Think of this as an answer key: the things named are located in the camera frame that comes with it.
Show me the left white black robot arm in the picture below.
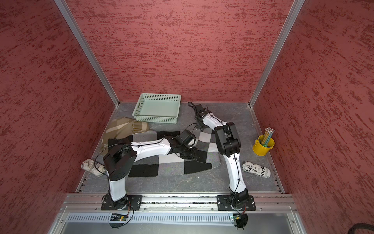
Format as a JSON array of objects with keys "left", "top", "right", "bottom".
[{"left": 101, "top": 130, "right": 211, "bottom": 211}]

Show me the black cable at corner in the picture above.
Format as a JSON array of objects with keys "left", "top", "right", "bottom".
[{"left": 347, "top": 223, "right": 374, "bottom": 234}]

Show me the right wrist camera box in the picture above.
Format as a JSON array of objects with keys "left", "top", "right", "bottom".
[{"left": 193, "top": 104, "right": 206, "bottom": 116}]

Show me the yellow pencil cup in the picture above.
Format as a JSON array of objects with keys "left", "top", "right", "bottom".
[{"left": 252, "top": 135, "right": 275, "bottom": 157}]

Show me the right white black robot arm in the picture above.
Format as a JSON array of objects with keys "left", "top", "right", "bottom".
[{"left": 195, "top": 111, "right": 249, "bottom": 210}]

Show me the aluminium front rail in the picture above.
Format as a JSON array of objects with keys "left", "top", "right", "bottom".
[{"left": 49, "top": 193, "right": 306, "bottom": 234}]

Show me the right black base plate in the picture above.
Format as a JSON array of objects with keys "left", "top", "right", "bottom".
[{"left": 217, "top": 195, "right": 257, "bottom": 211}]

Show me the brown beige plaid scarf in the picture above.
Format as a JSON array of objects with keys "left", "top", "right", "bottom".
[{"left": 100, "top": 117, "right": 150, "bottom": 150}]

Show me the light green plastic basket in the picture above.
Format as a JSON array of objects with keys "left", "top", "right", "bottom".
[{"left": 132, "top": 93, "right": 181, "bottom": 124}]

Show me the rolled beige patterned cloth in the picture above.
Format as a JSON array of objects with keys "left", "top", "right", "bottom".
[{"left": 80, "top": 159, "right": 106, "bottom": 177}]

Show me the black white checkered scarf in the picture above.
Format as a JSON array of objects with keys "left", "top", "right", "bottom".
[{"left": 103, "top": 128, "right": 221, "bottom": 177}]

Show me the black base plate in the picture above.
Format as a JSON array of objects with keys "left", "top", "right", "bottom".
[
  {"left": 217, "top": 195, "right": 257, "bottom": 211},
  {"left": 101, "top": 194, "right": 143, "bottom": 211}
]

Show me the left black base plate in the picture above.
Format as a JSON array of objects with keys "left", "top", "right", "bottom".
[{"left": 101, "top": 194, "right": 143, "bottom": 211}]

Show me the bundle of coloured pencils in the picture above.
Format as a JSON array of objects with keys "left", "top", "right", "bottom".
[{"left": 261, "top": 127, "right": 275, "bottom": 147}]

